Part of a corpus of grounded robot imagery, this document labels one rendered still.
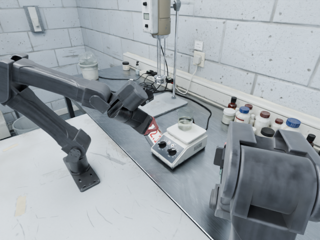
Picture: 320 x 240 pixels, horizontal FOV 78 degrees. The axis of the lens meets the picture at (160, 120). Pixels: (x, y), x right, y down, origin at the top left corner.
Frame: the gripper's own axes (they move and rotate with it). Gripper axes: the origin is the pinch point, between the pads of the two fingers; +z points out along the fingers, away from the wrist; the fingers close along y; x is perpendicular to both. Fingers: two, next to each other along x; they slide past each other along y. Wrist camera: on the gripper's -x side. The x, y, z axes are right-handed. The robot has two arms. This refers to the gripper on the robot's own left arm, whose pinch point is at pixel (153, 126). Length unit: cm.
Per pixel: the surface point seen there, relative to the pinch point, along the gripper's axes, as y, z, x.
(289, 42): -17, 29, -57
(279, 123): -27, 40, -27
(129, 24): 111, 33, -56
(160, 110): 24.4, 26.3, -6.1
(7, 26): 235, -20, -1
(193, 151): -11.8, 14.1, 0.9
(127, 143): 12.5, 5.0, 13.1
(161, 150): -4.0, 6.5, 6.9
